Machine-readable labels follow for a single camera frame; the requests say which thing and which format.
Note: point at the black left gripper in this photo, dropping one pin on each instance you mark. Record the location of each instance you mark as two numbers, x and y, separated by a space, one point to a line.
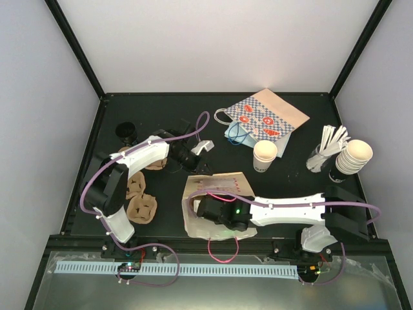
199 165

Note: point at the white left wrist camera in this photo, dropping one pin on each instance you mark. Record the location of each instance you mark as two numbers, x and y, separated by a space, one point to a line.
203 146

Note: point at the black open coffee cup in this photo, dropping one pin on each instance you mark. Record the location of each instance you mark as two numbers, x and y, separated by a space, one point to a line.
126 132

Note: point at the cream pink Cakes paper bag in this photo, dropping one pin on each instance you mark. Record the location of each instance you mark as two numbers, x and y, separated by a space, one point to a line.
232 184

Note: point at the blue checkered bakery paper bag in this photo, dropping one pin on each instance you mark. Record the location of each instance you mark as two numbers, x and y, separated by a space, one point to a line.
266 116

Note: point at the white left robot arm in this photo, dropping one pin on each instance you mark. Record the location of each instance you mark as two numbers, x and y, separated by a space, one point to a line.
104 194

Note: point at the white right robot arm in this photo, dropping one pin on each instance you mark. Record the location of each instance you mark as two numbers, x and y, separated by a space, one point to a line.
326 217

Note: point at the light blue paper bag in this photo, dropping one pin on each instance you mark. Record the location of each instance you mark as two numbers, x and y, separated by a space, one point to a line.
236 135

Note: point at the tall white paper cup stack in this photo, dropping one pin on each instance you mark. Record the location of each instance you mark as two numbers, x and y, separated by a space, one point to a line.
354 157

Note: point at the white slotted cable rail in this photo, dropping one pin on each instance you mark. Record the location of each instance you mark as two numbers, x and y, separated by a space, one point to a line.
183 269

